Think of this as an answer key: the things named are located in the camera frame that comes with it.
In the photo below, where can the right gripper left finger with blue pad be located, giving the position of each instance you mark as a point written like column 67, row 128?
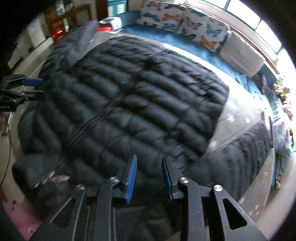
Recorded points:
column 89, row 212

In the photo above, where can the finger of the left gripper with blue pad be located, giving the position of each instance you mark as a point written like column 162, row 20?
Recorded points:
column 16, row 80

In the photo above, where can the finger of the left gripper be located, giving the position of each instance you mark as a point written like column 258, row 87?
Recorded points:
column 32, row 95

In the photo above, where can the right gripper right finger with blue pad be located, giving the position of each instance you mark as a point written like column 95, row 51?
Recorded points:
column 207, row 212

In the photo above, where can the black puffer jacket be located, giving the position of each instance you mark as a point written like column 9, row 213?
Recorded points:
column 126, row 97

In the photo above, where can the white cabinet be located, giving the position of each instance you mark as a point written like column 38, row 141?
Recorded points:
column 38, row 30

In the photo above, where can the wooden shelf cabinet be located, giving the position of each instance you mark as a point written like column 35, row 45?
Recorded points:
column 56, row 24

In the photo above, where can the red fabric item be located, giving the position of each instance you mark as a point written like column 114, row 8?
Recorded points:
column 105, row 29

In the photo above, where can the colourful plastic bag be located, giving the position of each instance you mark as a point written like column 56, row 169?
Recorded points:
column 282, row 138

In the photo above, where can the blue bed sheet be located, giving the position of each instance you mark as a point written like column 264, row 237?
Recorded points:
column 252, row 85

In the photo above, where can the purple toy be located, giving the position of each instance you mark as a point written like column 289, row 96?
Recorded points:
column 264, row 86

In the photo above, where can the stuffed toys group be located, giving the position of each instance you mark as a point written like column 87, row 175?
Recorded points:
column 281, row 90

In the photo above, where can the left butterfly print pillow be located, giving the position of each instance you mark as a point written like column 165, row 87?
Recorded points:
column 161, row 15

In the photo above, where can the butterfly print pillow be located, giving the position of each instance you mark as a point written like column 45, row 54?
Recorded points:
column 203, row 29
column 161, row 15

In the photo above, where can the white plain pillow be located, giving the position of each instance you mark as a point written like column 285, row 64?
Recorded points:
column 241, row 55

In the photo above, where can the right butterfly print pillow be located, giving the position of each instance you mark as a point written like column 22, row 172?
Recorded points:
column 203, row 29

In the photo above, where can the window with green frame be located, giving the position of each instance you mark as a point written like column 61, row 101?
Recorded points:
column 246, row 15

